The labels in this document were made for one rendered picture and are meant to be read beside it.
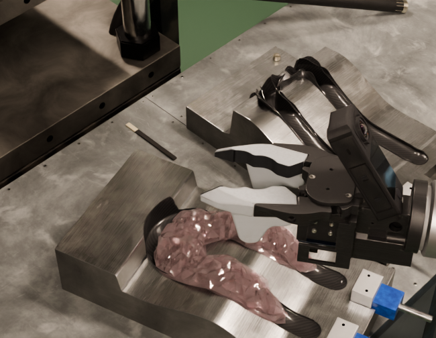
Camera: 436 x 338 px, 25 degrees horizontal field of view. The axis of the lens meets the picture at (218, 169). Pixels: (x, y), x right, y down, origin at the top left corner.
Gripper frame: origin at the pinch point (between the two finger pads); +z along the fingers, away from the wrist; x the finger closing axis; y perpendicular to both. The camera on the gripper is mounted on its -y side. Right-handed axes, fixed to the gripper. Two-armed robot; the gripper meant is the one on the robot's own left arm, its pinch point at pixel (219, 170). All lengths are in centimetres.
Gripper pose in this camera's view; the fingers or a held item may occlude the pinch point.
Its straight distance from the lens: 95.8
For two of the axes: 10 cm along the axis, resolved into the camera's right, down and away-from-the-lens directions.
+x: 2.0, -6.1, 7.7
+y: -0.2, 7.8, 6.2
